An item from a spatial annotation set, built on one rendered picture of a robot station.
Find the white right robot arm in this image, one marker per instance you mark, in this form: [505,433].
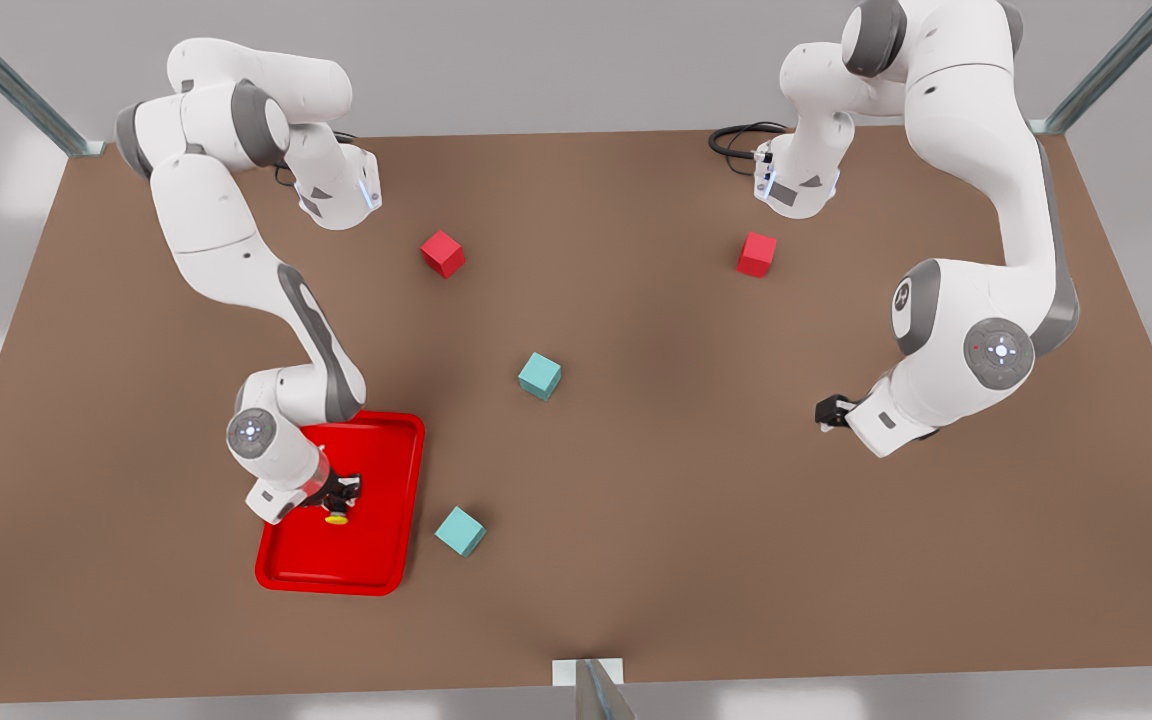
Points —
[236,250]

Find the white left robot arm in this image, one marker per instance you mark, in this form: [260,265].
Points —
[986,200]

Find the red plastic tray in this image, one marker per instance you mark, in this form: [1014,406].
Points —
[376,500]

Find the teal cube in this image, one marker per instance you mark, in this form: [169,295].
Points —
[460,531]
[540,375]

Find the red cube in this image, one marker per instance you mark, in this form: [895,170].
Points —
[443,253]
[757,254]

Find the silver frame post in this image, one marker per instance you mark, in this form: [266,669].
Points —
[596,690]
[1106,65]
[6,80]

